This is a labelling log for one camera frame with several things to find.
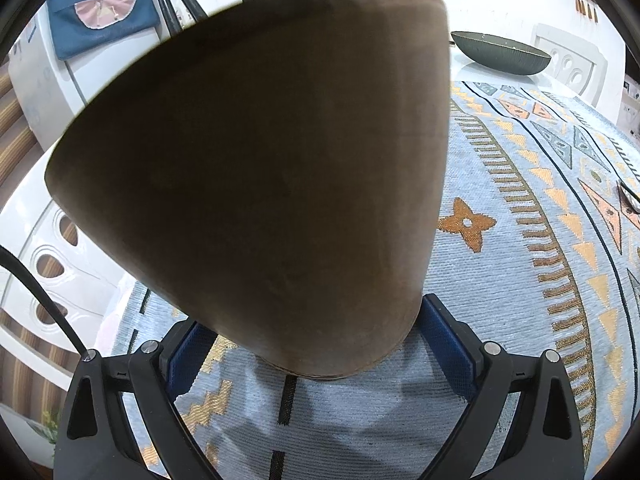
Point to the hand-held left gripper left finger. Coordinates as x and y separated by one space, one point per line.
180 360

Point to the patterned blue table mat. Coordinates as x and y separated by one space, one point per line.
500 285

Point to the white refrigerator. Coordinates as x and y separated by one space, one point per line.
55 90

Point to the green potted plant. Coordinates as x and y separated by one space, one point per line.
50 422

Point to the dark green bowl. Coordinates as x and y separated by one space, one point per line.
500 57

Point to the bamboo utensil holder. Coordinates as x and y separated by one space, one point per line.
250 160

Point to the blue cloth with pink fan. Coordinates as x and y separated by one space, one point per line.
75 35

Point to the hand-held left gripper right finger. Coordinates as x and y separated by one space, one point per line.
450 350

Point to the white chair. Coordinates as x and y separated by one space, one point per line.
550 35
95 280

